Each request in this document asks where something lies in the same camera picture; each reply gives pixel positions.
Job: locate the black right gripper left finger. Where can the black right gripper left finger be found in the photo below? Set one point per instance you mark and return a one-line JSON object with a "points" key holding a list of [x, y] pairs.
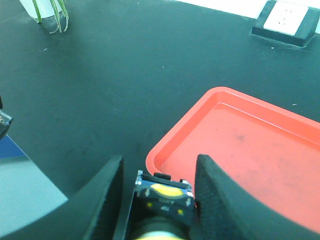
{"points": [[91, 214]]}

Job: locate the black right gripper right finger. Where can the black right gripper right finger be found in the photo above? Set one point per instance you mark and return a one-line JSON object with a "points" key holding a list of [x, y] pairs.
{"points": [[228, 212]]}

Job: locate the yellow mushroom push button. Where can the yellow mushroom push button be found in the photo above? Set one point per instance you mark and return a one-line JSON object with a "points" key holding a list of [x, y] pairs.
{"points": [[159, 209]]}

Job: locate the red mushroom push button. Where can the red mushroom push button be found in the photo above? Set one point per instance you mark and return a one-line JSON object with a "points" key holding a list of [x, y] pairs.
{"points": [[5, 121]]}

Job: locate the red plastic tray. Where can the red plastic tray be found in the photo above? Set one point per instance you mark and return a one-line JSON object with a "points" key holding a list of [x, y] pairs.
{"points": [[271, 152]]}

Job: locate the black white power socket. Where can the black white power socket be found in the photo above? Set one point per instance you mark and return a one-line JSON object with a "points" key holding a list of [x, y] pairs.
{"points": [[288, 23]]}

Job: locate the green plant leaves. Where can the green plant leaves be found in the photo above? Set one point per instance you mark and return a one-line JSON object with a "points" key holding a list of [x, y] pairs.
{"points": [[58, 7]]}

